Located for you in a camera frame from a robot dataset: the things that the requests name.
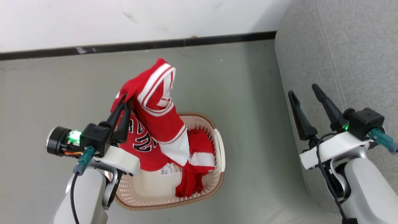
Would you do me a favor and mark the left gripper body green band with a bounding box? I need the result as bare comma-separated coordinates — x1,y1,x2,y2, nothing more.
47,126,140,176

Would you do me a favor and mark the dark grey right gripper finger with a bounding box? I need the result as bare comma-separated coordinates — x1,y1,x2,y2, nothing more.
312,83,348,132
288,90,318,141

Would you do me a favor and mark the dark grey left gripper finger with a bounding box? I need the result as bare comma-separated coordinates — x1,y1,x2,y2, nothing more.
106,93,129,128
113,104,133,144

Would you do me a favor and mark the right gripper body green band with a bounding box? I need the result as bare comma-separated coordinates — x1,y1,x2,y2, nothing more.
299,124,373,170

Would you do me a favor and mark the red basketball jersey black lettering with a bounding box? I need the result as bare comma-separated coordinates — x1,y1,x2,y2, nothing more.
110,58,187,172

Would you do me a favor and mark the red shorts white band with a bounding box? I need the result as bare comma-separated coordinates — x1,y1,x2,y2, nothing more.
159,126,216,198

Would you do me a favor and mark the beige perforated plastic laundry basket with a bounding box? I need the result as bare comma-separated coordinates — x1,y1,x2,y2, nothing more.
104,112,225,211

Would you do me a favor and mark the white barcode sticker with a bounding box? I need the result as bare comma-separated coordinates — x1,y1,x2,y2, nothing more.
160,162,181,176

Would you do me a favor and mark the grey fabric sofa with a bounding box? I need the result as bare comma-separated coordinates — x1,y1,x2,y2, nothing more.
275,0,398,216

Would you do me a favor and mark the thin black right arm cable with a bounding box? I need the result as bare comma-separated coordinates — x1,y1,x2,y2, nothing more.
316,133,349,224

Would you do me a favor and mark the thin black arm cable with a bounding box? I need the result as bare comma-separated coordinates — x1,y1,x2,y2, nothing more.
70,172,80,224
316,133,349,224

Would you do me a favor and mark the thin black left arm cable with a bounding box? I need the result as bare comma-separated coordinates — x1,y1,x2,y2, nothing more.
70,172,80,224

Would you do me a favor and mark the black wall baseboard strip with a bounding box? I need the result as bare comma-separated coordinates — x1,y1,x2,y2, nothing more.
0,30,277,61

